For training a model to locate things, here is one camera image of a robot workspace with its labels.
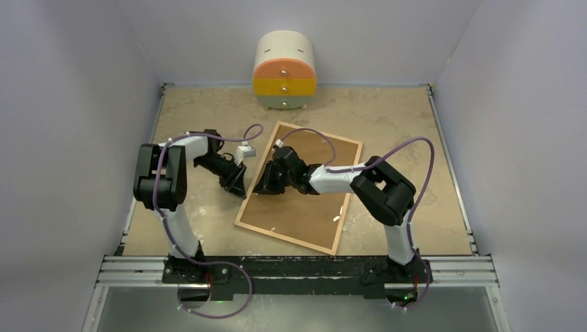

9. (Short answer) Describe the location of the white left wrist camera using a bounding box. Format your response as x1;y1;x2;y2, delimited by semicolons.
233;145;257;165

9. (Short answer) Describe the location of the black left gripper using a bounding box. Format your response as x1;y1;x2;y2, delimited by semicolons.
194;155;246;199

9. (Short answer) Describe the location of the aluminium extrusion rail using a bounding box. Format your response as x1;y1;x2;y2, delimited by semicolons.
96;256;499;287

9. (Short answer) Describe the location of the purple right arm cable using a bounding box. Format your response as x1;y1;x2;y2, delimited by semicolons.
274;127;435;317

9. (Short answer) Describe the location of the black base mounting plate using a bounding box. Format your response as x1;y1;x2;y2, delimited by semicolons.
162;255;433;305

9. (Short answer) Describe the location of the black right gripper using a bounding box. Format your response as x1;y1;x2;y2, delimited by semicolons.
255;160;296;195

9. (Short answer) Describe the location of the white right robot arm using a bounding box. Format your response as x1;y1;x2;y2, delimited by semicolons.
253;146;416;282

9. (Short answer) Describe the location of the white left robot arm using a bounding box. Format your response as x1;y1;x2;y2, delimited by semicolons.
133;129;246;283

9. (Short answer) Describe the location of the round three-drawer mini cabinet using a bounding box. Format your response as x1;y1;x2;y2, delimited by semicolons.
252;30;317;110

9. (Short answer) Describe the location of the brown hardboard backing board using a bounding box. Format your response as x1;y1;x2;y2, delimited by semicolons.
240;126;359;250

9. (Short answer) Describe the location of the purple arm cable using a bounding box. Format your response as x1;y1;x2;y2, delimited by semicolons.
152;123;264;320
274;127;435;317

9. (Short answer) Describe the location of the wooden picture frame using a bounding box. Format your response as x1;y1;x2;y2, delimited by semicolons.
234;120;364;257

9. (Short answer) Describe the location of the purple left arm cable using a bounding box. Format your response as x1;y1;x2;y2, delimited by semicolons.
152;123;264;320

